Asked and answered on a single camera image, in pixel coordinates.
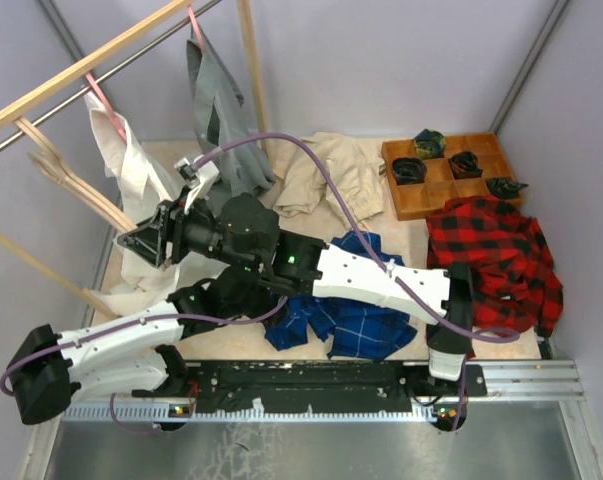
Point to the beige hanger front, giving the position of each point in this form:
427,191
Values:
55,169

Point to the green blue rolled cloth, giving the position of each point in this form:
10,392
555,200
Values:
429,144

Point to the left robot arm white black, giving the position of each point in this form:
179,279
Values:
134,355

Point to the grey shirt on hanger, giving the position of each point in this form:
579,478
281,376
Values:
220,120

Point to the pink hanger under white shirt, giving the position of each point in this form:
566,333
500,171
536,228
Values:
111,114

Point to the pink hanger under grey shirt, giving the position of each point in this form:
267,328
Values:
196,28

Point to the aluminium rail with cable duct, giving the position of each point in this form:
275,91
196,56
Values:
509,382

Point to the dark rolled cloth right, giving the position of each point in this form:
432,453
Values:
505,188

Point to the blue plaid shirt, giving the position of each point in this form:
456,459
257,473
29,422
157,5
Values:
356,329

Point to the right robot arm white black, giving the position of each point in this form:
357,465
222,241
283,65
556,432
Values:
246,234

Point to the metal hanging rod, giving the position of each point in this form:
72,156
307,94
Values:
72,74

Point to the red black plaid shirt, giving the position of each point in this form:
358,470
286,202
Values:
513,271

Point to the beige hanger back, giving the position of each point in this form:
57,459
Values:
37,136

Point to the wooden clothes rack frame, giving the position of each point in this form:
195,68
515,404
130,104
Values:
250,47

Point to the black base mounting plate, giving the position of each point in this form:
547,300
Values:
331,387

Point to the beige hanger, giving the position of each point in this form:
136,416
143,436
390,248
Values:
55,169
37,136

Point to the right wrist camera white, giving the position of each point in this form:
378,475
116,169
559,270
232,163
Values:
198,180

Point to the white shirt on hanger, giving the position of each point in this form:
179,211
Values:
143,183

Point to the black rolled cloth middle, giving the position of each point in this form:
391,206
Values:
464,165

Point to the black rolled cloth left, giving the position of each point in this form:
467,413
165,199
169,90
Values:
409,170

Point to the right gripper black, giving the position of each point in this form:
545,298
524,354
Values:
146,240

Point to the black rolled cloth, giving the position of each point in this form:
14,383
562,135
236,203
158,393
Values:
409,170
464,165

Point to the beige shirt on table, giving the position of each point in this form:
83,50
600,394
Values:
347,176

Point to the wooden compartment tray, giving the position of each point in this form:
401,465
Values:
417,201

